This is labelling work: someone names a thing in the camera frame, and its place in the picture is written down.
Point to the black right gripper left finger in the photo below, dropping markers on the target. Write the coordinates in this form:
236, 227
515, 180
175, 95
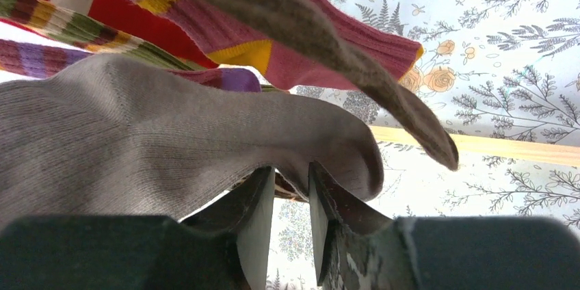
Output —
224, 246

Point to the grey sock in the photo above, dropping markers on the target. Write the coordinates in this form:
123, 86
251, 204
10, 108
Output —
109, 135

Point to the argyle brown sock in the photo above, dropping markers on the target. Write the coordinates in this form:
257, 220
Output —
290, 190

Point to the green striped sock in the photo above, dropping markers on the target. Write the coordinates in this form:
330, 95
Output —
83, 32

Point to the magenta yellow sock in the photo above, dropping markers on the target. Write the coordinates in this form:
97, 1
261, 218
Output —
295, 42

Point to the wooden clothes rack frame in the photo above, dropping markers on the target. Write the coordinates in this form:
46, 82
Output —
529, 151

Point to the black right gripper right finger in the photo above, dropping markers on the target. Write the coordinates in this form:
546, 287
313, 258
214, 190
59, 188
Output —
356, 247

